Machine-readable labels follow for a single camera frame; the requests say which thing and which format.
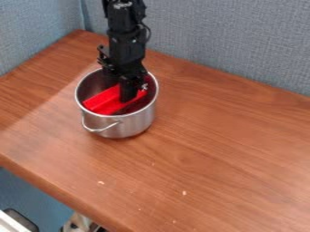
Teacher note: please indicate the black and silver equipment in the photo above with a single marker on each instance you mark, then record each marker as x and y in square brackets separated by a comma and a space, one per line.
[13, 222]

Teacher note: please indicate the white object under table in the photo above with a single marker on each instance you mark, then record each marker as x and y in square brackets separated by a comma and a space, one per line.
[80, 223]

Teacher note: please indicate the metal pot with handle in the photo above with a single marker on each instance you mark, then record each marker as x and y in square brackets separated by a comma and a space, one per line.
[129, 120]

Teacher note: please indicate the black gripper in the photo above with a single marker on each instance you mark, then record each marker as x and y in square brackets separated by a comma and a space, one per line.
[121, 61]

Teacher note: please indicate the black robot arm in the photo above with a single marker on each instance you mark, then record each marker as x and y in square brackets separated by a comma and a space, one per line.
[125, 15]

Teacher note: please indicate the red plastic block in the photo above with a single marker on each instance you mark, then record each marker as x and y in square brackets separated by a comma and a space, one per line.
[101, 99]

